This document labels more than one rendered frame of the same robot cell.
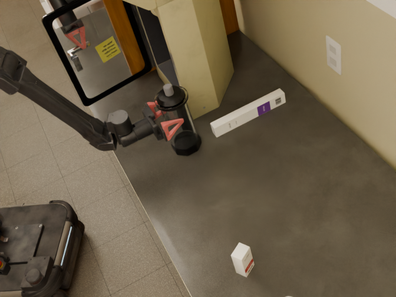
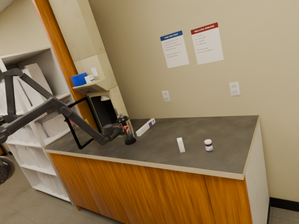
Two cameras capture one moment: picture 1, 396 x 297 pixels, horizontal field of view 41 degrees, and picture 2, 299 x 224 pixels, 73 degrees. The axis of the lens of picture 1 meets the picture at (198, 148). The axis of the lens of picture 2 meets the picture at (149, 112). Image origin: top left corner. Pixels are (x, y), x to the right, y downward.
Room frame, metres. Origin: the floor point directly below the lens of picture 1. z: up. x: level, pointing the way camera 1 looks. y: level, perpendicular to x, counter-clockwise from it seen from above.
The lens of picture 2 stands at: (-0.10, 0.84, 1.69)
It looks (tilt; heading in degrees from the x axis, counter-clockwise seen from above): 18 degrees down; 322
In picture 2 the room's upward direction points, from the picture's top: 17 degrees counter-clockwise
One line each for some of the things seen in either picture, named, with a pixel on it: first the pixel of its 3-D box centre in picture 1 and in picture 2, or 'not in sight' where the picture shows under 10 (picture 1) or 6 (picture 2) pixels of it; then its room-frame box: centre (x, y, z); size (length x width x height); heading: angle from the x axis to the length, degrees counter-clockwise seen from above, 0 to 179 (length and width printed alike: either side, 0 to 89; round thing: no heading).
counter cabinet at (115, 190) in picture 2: not in sight; (147, 176); (1.42, -0.08, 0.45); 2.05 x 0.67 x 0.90; 13
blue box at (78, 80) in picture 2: not in sight; (80, 79); (1.65, 0.10, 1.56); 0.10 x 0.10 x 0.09; 13
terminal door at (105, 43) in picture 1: (101, 46); (83, 122); (1.67, 0.22, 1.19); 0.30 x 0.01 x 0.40; 110
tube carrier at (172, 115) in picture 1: (178, 121); (126, 130); (1.31, 0.03, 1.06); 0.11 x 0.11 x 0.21
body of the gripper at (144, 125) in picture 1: (144, 127); (116, 132); (1.29, 0.14, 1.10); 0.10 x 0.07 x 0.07; 13
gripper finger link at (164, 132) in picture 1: (168, 124); (124, 128); (1.27, 0.07, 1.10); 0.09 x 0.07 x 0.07; 103
